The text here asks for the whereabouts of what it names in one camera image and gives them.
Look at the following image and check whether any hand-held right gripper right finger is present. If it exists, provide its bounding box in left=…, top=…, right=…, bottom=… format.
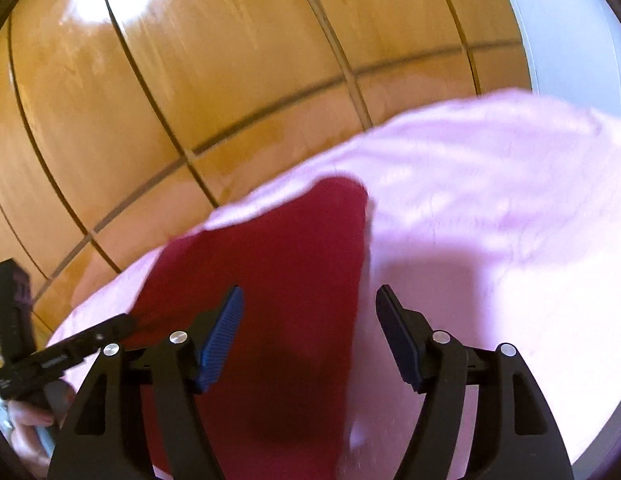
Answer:
left=375, top=284, right=575, bottom=480

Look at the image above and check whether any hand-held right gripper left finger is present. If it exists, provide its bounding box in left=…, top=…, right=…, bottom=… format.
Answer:
left=46, top=285, right=244, bottom=480

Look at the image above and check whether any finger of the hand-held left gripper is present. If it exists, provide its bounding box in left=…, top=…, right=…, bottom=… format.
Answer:
left=46, top=313, right=137, bottom=367

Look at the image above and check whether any dark red cloth garment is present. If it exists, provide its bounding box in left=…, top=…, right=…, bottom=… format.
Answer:
left=118, top=176, right=370, bottom=480

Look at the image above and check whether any person's left hand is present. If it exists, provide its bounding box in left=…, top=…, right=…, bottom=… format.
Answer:
left=9, top=400, right=77, bottom=467

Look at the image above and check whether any pink blanket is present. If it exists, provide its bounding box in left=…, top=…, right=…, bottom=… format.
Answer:
left=44, top=87, right=621, bottom=480

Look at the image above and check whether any wooden wardrobe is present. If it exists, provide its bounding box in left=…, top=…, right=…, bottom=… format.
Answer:
left=0, top=0, right=537, bottom=356

